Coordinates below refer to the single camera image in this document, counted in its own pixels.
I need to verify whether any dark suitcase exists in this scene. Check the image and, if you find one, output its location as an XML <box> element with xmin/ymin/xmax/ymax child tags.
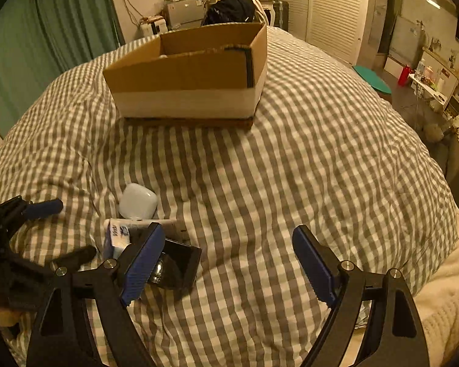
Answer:
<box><xmin>272</xmin><ymin>1</ymin><xmax>290</xmax><ymax>32</ymax></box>

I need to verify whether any teal board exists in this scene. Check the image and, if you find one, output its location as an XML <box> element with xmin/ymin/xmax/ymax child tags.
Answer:
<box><xmin>351</xmin><ymin>65</ymin><xmax>392</xmax><ymax>95</ymax></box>

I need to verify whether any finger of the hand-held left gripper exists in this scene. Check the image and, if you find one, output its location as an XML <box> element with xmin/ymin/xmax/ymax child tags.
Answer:
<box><xmin>22</xmin><ymin>198</ymin><xmax>64</xmax><ymax>221</ymax></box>
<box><xmin>50</xmin><ymin>245</ymin><xmax>97</xmax><ymax>273</ymax></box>

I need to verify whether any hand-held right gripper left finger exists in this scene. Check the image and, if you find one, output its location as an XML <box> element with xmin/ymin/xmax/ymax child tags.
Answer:
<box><xmin>26</xmin><ymin>222</ymin><xmax>166</xmax><ymax>367</ymax></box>

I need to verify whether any white floor appliance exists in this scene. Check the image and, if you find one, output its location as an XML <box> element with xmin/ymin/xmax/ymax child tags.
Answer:
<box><xmin>139</xmin><ymin>17</ymin><xmax>167</xmax><ymax>39</ymax></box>

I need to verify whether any white louvered wardrobe door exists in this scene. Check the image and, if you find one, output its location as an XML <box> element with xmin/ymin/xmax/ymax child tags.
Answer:
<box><xmin>305</xmin><ymin>0</ymin><xmax>370</xmax><ymax>66</ymax></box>

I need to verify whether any small black box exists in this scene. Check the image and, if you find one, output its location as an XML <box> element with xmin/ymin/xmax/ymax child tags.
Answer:
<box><xmin>147</xmin><ymin>237</ymin><xmax>203</xmax><ymax>292</ymax></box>

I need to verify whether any white mini fridge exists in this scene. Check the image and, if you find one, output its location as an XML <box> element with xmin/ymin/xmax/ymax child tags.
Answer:
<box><xmin>164</xmin><ymin>0</ymin><xmax>208</xmax><ymax>30</ymax></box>

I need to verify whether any white earbud case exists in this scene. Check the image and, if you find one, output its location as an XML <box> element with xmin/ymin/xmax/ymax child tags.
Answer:
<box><xmin>117</xmin><ymin>183</ymin><xmax>159</xmax><ymax>221</ymax></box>

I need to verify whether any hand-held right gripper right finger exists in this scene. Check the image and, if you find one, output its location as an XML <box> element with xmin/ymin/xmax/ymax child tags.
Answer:
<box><xmin>292</xmin><ymin>225</ymin><xmax>431</xmax><ymax>367</ymax></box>

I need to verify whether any cardboard box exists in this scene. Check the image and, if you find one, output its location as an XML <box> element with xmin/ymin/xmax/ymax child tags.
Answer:
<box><xmin>103</xmin><ymin>22</ymin><xmax>269</xmax><ymax>131</ymax></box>

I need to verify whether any grey checkered blanket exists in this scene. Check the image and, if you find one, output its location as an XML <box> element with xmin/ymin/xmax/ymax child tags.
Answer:
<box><xmin>0</xmin><ymin>26</ymin><xmax>459</xmax><ymax>367</ymax></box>

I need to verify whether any white fluffy blanket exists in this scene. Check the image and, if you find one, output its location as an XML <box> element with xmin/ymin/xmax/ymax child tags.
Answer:
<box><xmin>412</xmin><ymin>209</ymin><xmax>459</xmax><ymax>367</ymax></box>

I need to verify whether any black clothing pile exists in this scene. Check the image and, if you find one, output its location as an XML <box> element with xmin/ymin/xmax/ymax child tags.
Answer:
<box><xmin>201</xmin><ymin>0</ymin><xmax>257</xmax><ymax>28</ymax></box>

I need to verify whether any green curtain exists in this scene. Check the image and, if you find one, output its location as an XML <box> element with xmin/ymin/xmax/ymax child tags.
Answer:
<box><xmin>0</xmin><ymin>0</ymin><xmax>125</xmax><ymax>139</ymax></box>

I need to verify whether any cluttered white shelf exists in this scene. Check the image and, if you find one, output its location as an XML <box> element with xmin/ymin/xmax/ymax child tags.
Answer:
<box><xmin>409</xmin><ymin>46</ymin><xmax>459</xmax><ymax>120</ymax></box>

